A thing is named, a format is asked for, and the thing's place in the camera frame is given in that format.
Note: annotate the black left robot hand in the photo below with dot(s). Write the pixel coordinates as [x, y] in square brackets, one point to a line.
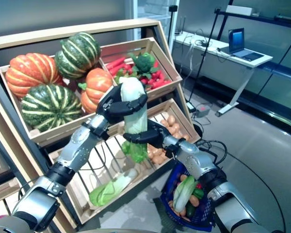
[111, 109]

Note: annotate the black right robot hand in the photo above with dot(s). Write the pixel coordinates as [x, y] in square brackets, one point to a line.
[155, 136]

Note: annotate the napa cabbage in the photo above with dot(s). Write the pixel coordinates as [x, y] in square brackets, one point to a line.
[111, 189]
[183, 194]
[135, 123]

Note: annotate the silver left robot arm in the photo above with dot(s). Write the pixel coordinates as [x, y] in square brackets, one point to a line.
[80, 145]

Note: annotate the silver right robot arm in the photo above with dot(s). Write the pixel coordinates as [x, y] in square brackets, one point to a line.
[196, 160]

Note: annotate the blue plastic shopping basket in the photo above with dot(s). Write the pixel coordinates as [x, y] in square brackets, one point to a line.
[206, 213]

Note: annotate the brown potato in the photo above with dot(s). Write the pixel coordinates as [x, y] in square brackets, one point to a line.
[171, 120]

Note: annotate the small orange pumpkin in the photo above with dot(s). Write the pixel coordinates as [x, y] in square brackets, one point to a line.
[94, 85]

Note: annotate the wooden potato crate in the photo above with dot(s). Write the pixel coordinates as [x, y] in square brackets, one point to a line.
[184, 116]

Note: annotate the black round stand base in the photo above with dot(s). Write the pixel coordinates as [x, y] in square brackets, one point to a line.
[198, 128]

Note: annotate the black power adapter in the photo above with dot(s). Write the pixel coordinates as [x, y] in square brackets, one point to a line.
[191, 106]

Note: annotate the orange carrot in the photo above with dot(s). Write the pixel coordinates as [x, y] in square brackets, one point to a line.
[183, 177]
[175, 208]

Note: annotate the slatted wooden cabbage crate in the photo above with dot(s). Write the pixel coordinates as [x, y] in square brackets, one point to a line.
[140, 185]

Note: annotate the grey box with red button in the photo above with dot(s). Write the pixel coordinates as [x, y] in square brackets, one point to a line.
[203, 111]

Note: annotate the green broccoli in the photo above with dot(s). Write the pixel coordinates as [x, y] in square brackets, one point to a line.
[144, 61]

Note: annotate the large wooden pumpkin crate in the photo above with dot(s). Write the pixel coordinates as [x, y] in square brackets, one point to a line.
[58, 131]

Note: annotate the large green striped pumpkin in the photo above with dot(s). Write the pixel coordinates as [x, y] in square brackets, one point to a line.
[51, 106]

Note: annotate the small green striped pumpkin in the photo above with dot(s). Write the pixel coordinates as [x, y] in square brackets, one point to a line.
[77, 54]

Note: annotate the small red chili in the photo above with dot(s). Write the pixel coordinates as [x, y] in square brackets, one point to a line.
[198, 186]

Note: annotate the wooden carrot crate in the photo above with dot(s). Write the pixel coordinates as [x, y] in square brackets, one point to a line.
[167, 65]

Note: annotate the green bell pepper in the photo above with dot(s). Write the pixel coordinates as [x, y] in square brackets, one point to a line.
[198, 193]

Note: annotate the round orange vegetable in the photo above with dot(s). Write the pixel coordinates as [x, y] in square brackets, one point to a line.
[194, 201]

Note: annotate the dark green cucumber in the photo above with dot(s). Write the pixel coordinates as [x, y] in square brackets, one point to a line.
[191, 210]

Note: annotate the wooden display shelf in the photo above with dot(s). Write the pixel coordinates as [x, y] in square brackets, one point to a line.
[63, 35]

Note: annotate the large orange striped pumpkin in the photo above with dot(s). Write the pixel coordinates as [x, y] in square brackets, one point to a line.
[29, 72]

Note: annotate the white desk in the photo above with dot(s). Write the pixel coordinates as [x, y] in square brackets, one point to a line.
[208, 60]

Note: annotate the black stand pole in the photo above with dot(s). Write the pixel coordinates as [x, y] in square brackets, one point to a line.
[203, 54]

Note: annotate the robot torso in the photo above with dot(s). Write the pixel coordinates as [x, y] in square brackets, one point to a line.
[128, 231]

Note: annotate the white framed glass door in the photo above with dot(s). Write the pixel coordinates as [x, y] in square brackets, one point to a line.
[155, 14]

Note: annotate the black box on thin pole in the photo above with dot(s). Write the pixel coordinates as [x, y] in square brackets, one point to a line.
[173, 8]

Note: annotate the open laptop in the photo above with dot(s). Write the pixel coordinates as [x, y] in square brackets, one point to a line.
[236, 40]

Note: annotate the pile of purple turnips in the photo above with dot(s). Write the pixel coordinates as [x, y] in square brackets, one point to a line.
[4, 187]

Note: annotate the glass display cabinet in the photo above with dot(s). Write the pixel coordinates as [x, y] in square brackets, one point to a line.
[286, 80]

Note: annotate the flat white box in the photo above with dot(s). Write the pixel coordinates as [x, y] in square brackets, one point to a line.
[240, 9]

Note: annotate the dark metal wall rack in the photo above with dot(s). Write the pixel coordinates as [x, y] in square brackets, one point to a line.
[257, 17]

